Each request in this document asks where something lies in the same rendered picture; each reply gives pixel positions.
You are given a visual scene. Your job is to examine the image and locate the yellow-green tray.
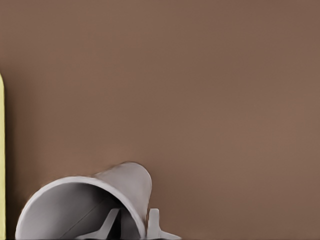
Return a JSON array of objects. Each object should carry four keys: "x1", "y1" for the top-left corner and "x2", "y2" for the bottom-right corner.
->
[{"x1": 0, "y1": 72, "x2": 7, "y2": 240}]

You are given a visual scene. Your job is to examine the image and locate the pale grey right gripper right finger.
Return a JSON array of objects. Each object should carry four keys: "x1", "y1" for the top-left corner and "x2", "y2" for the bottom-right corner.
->
[{"x1": 145, "y1": 208, "x2": 183, "y2": 240}]

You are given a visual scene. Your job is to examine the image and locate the white IKEA cup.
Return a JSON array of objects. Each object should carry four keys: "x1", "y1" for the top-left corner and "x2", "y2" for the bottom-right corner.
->
[{"x1": 14, "y1": 161, "x2": 153, "y2": 240}]

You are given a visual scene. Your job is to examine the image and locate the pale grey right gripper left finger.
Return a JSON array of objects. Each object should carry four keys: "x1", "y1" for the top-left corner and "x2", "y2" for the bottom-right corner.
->
[{"x1": 74, "y1": 208, "x2": 121, "y2": 240}]

